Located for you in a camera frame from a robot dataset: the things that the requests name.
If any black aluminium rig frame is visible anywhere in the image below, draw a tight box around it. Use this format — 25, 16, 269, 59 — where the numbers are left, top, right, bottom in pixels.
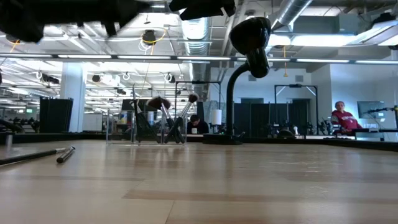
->
0, 132, 398, 152

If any white cylinder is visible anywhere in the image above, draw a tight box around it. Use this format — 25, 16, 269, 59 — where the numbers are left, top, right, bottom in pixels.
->
211, 108, 223, 126

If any black background rig frame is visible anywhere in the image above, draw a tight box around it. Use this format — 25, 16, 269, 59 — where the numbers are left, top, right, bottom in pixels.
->
274, 83, 319, 136
174, 80, 222, 135

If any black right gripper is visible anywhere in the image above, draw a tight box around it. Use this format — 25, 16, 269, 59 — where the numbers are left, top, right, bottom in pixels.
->
169, 0, 236, 21

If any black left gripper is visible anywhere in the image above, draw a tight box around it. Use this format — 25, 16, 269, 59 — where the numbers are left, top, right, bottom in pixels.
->
77, 0, 151, 37

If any black partition curtain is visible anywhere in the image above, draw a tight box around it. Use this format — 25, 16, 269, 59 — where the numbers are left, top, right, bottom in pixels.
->
233, 98, 312, 136

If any yellow cable reel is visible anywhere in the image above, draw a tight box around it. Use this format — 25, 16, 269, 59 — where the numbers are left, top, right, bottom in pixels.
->
141, 29, 167, 46

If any wall monitor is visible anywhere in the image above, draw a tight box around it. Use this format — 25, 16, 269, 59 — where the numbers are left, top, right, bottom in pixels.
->
356, 100, 387, 119

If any person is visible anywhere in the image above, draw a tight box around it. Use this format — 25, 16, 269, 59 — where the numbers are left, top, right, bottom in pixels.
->
186, 114, 210, 135
330, 101, 363, 135

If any dark-headed silver-ferrule makeup brush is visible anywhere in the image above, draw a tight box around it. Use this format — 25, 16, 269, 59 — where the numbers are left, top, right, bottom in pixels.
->
164, 92, 200, 144

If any long ceiling light strip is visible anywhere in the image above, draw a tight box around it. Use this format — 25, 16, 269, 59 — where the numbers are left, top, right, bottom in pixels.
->
0, 53, 398, 65

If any black desk lamp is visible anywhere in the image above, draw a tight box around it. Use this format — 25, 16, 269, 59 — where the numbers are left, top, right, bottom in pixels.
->
202, 17, 272, 146

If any black partition panel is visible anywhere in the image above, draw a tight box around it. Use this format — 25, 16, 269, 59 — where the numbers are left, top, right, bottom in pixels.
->
39, 97, 74, 134

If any clear acrylic brush holder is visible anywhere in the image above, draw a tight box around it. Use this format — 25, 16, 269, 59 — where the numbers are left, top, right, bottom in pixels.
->
105, 107, 188, 146

